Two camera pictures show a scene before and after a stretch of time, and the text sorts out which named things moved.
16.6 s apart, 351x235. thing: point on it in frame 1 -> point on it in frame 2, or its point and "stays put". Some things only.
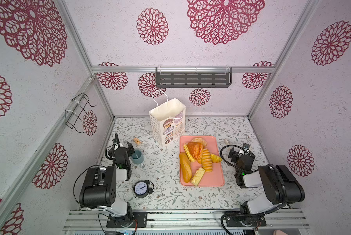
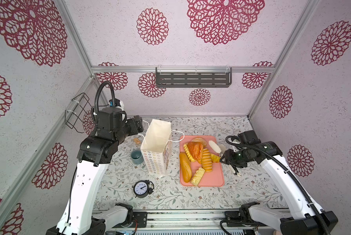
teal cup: (137, 158) stays put
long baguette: (186, 167) stays put
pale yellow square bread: (198, 176) stays put
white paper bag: (168, 122) -> (156, 145)
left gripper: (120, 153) -> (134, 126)
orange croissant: (196, 150) stays put
